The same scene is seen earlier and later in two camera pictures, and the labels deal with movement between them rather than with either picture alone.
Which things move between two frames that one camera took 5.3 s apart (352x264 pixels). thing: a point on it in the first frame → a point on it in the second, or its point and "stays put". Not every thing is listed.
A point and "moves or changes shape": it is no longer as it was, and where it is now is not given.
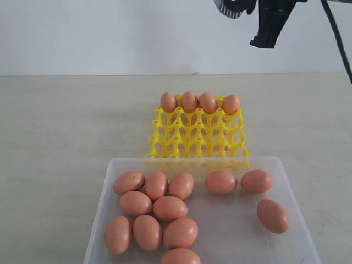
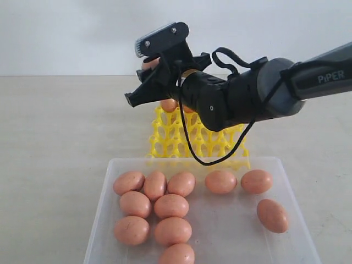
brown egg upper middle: (157, 185) stays put
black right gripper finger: (272, 15) → (199, 92)
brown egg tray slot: (169, 102) stays put
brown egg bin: (273, 216) stays put
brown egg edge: (220, 182) stays put
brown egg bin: (117, 234) → (131, 230)
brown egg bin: (257, 181) stays put
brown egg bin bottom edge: (179, 256) moves or changes shape
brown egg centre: (181, 185) stays put
